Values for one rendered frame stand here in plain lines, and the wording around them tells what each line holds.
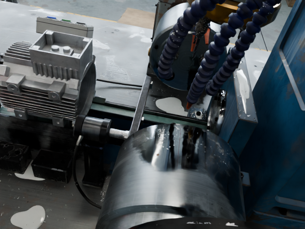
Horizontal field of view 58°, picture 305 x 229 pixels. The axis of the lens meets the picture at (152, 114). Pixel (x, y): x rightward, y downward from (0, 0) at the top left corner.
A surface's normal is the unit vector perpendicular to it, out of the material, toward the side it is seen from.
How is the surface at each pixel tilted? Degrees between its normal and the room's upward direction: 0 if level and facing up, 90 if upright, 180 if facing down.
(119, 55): 0
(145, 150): 32
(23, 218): 0
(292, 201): 25
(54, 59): 90
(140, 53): 0
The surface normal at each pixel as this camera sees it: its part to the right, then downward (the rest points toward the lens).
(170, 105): 0.13, -0.72
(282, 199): 0.06, -0.38
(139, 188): -0.40, -0.72
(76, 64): -0.14, 0.66
